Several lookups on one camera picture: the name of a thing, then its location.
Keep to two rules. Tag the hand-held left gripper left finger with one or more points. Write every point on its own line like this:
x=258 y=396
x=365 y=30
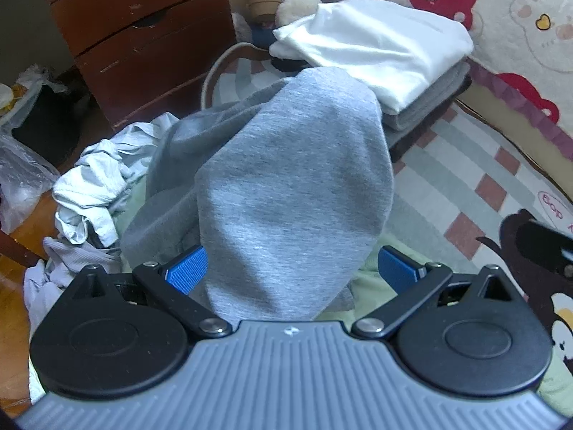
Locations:
x=186 y=268

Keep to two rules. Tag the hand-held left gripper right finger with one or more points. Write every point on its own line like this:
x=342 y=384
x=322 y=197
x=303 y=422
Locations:
x=396 y=268

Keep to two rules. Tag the grey fleece sweatshirt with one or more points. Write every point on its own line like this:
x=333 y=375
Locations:
x=291 y=179

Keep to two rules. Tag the light blue crumpled clothes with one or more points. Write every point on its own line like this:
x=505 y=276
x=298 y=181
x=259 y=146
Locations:
x=89 y=183

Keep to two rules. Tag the light green cloth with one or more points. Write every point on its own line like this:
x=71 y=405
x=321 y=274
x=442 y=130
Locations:
x=371 y=286

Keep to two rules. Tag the checked printed mat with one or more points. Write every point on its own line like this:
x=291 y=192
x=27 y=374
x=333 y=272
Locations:
x=447 y=165

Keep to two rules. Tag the dark folded garment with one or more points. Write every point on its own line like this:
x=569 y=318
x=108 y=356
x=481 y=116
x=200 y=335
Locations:
x=412 y=141

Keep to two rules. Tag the beige mattress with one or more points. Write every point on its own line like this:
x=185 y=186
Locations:
x=515 y=121

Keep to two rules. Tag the grey folded garment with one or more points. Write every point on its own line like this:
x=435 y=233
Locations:
x=425 y=103

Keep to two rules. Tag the dark wooden leg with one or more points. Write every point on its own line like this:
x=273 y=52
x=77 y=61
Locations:
x=18 y=246

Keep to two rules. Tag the clear plastic bag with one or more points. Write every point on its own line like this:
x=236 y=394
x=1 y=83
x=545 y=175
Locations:
x=22 y=179

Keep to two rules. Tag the black bag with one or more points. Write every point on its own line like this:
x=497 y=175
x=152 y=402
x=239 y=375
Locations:
x=49 y=125

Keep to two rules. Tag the white folded garment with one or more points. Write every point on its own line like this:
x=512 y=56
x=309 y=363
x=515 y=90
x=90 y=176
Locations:
x=380 y=40

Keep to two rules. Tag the bear print bedspread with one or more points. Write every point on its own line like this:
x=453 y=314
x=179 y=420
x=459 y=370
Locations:
x=515 y=18

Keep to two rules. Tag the white plastic bag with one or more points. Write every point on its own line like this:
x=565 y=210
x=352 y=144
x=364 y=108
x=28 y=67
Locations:
x=27 y=94

